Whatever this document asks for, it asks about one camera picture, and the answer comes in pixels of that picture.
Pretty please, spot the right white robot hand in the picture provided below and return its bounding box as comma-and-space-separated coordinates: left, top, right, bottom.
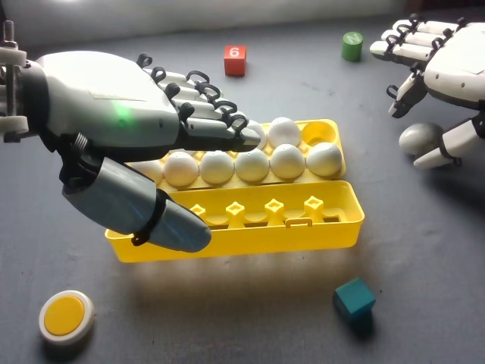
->
369, 14, 485, 171

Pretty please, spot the green letter cylinder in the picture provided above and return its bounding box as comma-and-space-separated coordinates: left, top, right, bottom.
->
341, 31, 365, 62

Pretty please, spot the yellow button with white ring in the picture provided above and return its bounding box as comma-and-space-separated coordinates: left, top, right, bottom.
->
38, 290, 95, 345

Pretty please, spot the red number block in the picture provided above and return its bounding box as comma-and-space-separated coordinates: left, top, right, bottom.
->
223, 45, 248, 77

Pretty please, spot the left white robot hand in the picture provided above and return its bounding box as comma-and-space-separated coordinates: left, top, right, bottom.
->
36, 51, 263, 254

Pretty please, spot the yellow egg carton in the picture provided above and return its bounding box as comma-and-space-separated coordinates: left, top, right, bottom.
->
105, 118, 366, 263

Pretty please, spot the white toy egg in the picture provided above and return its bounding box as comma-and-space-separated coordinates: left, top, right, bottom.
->
305, 142, 343, 177
128, 159, 164, 181
199, 150, 235, 186
267, 116, 302, 147
398, 123, 445, 156
162, 150, 200, 187
270, 143, 306, 179
246, 120, 268, 149
234, 148, 271, 182

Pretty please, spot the teal cube block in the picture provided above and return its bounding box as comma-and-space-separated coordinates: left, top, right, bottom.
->
333, 277, 377, 323

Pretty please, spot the grey table cloth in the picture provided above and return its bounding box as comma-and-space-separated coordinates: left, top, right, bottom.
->
0, 20, 485, 364

